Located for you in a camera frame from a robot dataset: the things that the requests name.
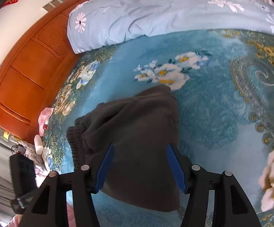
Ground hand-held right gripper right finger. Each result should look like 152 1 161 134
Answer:
166 143 262 227

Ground dark grey pants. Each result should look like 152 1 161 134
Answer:
66 85 192 213

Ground pink cloth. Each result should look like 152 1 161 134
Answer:
38 107 54 135

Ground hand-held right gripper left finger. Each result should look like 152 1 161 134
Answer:
21 143 116 227

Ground black charger with cables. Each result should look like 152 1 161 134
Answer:
11 144 27 155

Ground light blue floral duvet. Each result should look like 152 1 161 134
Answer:
67 0 274 54

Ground white bottle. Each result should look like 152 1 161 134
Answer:
34 135 44 155

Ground grey wall strips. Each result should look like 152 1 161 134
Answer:
42 0 72 12

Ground orange wooden headboard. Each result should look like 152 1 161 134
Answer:
0 0 104 145

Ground blue floral blanket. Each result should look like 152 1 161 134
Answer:
41 28 274 227

